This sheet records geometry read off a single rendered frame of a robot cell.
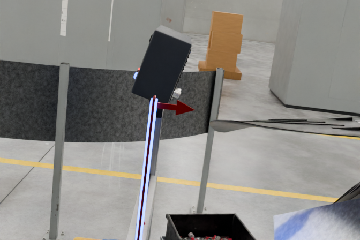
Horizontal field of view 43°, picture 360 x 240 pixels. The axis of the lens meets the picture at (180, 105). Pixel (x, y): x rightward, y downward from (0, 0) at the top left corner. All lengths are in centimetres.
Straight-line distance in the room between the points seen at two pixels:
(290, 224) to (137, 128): 183
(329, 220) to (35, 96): 188
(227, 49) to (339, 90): 259
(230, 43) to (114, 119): 643
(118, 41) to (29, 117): 438
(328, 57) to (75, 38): 366
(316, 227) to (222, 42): 805
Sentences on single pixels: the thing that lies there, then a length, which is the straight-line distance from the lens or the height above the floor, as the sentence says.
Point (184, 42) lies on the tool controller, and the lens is 125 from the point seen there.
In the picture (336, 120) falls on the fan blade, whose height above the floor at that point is 119.
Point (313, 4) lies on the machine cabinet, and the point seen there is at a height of 152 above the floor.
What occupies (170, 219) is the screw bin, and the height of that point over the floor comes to 88.
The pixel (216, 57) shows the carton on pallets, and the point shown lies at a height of 38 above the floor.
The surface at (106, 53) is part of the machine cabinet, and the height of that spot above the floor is 47.
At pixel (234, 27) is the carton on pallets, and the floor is 98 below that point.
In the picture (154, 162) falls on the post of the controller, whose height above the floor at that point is 90.
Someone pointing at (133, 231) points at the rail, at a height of 86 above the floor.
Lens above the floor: 134
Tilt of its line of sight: 13 degrees down
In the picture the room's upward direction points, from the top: 7 degrees clockwise
